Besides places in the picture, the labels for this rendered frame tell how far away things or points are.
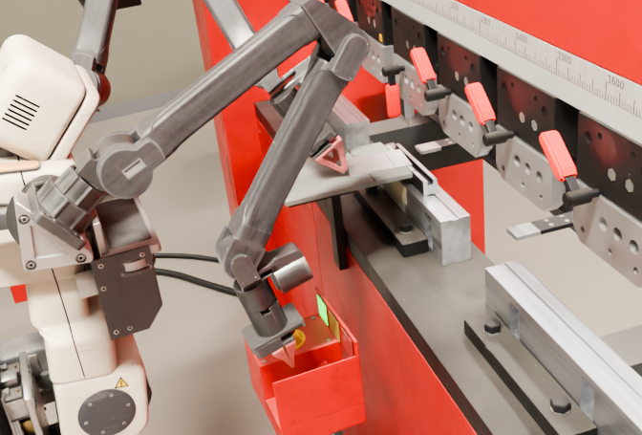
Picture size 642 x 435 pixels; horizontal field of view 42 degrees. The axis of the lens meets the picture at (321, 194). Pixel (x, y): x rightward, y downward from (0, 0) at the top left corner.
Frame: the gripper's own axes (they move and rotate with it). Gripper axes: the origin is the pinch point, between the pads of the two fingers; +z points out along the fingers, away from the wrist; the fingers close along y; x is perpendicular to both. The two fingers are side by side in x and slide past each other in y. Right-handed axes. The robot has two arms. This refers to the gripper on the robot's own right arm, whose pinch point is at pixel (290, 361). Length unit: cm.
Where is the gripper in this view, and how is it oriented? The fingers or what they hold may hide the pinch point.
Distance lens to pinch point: 149.7
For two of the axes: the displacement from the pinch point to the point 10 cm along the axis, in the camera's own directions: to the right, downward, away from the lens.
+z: 3.3, 8.0, 5.1
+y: 8.7, -4.7, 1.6
